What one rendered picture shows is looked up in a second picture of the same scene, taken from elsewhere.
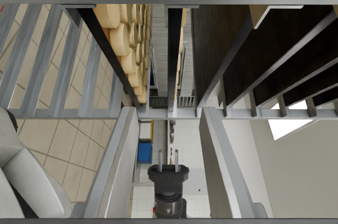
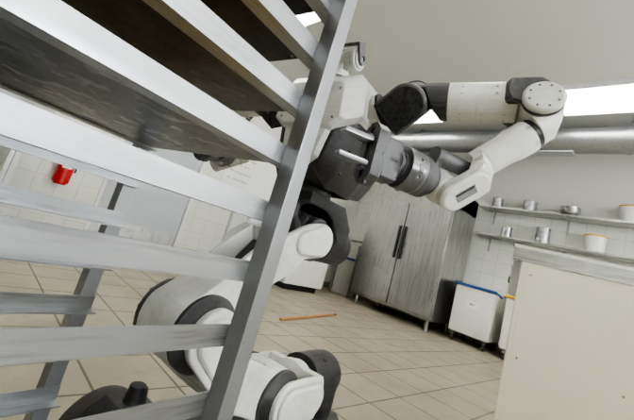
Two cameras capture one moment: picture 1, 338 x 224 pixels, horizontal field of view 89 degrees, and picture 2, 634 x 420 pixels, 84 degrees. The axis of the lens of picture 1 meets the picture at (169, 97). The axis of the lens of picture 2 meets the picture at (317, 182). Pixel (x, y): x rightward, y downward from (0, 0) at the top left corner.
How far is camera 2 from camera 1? 0.63 m
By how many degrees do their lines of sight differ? 74
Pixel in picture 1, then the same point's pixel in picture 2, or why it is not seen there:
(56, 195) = (241, 230)
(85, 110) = (113, 220)
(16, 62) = not seen: outside the picture
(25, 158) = not seen: hidden behind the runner
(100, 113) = (125, 200)
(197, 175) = not seen: hidden behind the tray
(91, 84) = (69, 208)
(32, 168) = (220, 251)
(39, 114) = (92, 288)
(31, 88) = (39, 309)
